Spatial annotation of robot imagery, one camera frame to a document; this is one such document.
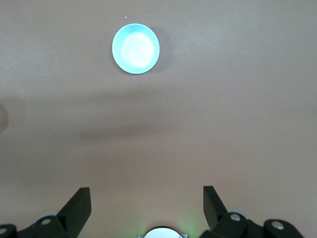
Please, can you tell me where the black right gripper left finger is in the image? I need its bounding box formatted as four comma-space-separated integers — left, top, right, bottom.
0, 187, 92, 238

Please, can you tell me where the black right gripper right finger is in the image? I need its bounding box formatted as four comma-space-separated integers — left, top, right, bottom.
200, 185, 306, 238

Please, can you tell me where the blue bowl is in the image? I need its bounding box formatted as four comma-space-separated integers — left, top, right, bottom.
111, 23, 160, 75

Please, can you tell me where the brown table cloth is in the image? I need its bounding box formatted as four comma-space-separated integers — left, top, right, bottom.
0, 0, 317, 238

